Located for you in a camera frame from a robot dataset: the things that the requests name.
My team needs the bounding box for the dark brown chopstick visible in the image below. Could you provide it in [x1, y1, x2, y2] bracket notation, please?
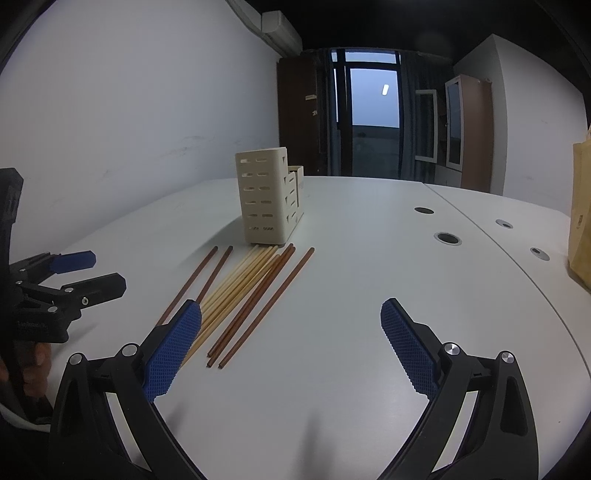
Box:
[156, 246, 218, 326]
[206, 247, 315, 369]
[205, 247, 297, 369]
[207, 244, 294, 367]
[195, 245, 233, 304]

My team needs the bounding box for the person's left hand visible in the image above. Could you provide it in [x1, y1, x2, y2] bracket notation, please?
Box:
[16, 342, 52, 399]

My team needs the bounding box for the brown paper bag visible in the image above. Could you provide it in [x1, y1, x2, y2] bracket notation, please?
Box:
[568, 132, 591, 289]

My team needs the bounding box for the cream plastic utensil holder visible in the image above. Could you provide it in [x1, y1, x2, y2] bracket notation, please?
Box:
[235, 147, 304, 246]

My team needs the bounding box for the dark wooden cabinet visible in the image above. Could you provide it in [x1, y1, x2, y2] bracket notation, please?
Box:
[277, 55, 322, 176]

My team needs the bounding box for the white air conditioner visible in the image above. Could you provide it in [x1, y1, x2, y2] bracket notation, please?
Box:
[226, 0, 303, 58]

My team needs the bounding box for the brown glass-door cabinet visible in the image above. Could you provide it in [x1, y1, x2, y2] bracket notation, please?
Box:
[445, 74, 494, 193]

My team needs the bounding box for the glass balcony door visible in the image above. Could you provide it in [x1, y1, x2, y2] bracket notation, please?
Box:
[328, 48, 402, 179]

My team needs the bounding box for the dark blue curtain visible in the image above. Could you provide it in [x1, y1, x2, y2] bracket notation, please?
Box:
[399, 51, 453, 182]

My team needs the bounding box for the table cable grommet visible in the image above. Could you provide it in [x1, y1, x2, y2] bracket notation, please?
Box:
[414, 206, 435, 215]
[434, 232, 462, 246]
[495, 219, 514, 229]
[530, 247, 550, 261]

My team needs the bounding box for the open white window frame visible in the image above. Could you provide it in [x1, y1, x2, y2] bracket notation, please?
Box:
[415, 89, 439, 163]

